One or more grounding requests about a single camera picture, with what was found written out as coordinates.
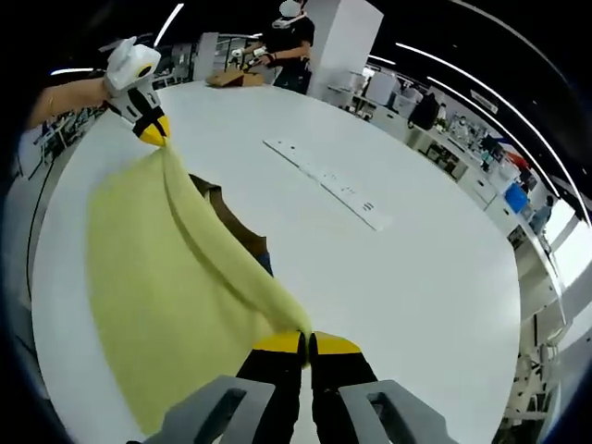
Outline black backpack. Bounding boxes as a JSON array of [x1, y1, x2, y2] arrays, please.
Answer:
[[406, 92, 441, 131]]

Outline blue bin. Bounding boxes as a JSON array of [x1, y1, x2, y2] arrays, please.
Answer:
[[503, 181, 532, 216]]

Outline cardboard box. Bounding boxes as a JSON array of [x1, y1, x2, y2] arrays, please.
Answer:
[[205, 68, 265, 89]]

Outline yellow grey blue garment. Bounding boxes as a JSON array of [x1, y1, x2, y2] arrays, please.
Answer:
[[86, 142, 315, 437]]

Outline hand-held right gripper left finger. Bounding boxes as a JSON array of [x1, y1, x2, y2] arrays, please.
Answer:
[[142, 330, 308, 444]]

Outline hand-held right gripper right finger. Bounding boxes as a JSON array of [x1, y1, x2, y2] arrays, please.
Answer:
[[308, 330, 460, 444]]

